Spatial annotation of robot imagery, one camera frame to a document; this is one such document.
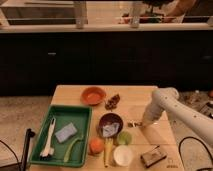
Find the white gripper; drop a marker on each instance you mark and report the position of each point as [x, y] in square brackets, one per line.
[145, 123]

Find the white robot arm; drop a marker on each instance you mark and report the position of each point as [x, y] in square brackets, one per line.
[166, 99]

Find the red orange bowl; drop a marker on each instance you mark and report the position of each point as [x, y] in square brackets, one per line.
[93, 96]

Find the green lime toy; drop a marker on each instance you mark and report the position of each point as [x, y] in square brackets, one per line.
[124, 138]

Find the brown wooden box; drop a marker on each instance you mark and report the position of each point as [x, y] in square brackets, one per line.
[153, 156]

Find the blue crumpled cloth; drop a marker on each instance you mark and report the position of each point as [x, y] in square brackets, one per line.
[110, 130]

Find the white round cup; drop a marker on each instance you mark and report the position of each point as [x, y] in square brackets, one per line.
[123, 155]

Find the brown grape cluster toy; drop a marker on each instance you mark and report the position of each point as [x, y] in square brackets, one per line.
[112, 102]

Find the orange fruit toy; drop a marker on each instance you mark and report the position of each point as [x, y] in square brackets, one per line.
[96, 145]

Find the green plastic tray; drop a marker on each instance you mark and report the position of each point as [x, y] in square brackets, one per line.
[78, 115]

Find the blue sponge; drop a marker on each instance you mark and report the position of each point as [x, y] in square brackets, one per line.
[66, 132]

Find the green pepper toy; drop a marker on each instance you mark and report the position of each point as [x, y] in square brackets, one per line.
[70, 147]

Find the white dish brush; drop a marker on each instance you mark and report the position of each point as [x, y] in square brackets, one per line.
[48, 150]

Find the black stand pole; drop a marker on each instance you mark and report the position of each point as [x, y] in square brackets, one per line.
[28, 136]

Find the dark cabinet counter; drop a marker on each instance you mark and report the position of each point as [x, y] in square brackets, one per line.
[34, 60]

